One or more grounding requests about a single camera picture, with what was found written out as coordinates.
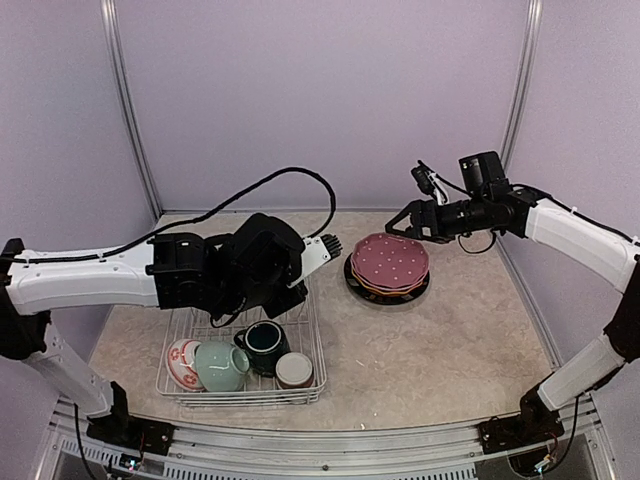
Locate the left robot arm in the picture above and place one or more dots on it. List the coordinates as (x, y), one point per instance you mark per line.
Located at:
(264, 263)

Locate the red patterned white bowl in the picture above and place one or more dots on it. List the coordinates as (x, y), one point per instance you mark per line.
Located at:
(180, 364)

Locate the aluminium corner post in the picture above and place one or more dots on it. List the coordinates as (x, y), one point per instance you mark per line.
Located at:
(115, 49)
(523, 80)

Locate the left aluminium corner post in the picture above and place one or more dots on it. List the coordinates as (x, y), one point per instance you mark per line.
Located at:
(115, 49)

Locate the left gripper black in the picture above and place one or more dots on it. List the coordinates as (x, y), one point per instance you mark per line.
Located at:
(281, 306)

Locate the right aluminium corner post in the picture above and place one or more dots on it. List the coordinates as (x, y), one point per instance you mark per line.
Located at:
(523, 80)

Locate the aluminium front rail frame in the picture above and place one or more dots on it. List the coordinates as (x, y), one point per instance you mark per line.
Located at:
(445, 451)

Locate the yellow polka dot plate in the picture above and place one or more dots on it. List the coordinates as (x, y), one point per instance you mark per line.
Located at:
(377, 299)

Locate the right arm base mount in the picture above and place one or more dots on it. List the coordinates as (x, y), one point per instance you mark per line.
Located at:
(512, 432)

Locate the white wire dish rack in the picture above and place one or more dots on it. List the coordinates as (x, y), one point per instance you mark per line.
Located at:
(302, 330)

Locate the dark pink dotted plate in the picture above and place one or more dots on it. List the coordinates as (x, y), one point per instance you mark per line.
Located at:
(389, 263)

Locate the light green ceramic bowl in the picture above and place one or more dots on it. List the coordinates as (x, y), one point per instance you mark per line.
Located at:
(221, 366)

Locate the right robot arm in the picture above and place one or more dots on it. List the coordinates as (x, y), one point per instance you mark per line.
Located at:
(612, 255)

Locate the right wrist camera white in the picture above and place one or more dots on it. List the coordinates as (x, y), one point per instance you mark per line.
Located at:
(429, 183)

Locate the dark green mug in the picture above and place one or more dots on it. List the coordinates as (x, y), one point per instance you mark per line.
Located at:
(264, 343)

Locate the brown cup white base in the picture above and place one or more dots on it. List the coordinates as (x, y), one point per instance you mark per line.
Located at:
(294, 370)

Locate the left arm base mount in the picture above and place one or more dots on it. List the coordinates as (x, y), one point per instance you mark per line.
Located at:
(135, 433)

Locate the black striped rim plate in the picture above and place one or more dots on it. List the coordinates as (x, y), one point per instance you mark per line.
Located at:
(347, 269)

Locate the light pink plate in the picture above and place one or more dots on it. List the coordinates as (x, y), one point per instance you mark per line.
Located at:
(387, 292)

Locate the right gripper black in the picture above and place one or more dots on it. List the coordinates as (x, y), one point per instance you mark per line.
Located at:
(415, 230)

